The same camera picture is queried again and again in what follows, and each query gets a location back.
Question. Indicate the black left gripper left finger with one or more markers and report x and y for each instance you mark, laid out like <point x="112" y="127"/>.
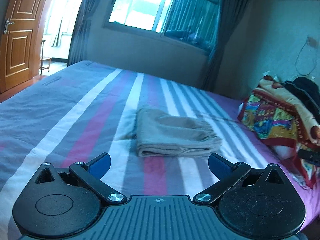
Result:
<point x="66" y="203"/>

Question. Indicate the colourful folded blanket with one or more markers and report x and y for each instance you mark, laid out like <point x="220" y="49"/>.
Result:
<point x="283" y="123"/>

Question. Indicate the brown wooden door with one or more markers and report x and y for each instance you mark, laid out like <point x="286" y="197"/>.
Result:
<point x="22" y="25"/>

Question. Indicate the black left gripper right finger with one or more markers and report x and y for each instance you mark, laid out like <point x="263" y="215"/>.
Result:
<point x="251" y="203"/>

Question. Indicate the black garment on blanket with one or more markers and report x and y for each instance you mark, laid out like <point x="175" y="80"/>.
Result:
<point x="307" y="92"/>

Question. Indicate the grey-brown pants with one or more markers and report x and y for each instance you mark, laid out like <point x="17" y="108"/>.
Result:
<point x="161" y="134"/>

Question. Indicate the dark blue curtain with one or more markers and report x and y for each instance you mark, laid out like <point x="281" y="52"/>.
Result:
<point x="78" y="47"/>

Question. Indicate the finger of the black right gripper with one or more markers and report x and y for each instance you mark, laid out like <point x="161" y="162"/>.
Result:
<point x="310" y="157"/>

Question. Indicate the striped bed sheet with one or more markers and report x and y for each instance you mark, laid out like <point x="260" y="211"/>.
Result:
<point x="88" y="109"/>

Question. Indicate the small stool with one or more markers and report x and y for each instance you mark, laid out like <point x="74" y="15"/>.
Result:
<point x="45" y="61"/>

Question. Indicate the bedroom window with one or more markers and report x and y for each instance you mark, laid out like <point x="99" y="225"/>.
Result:
<point x="192" y="22"/>

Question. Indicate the dark curtain right side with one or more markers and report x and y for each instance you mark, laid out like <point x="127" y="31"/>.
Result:
<point x="229" y="15"/>

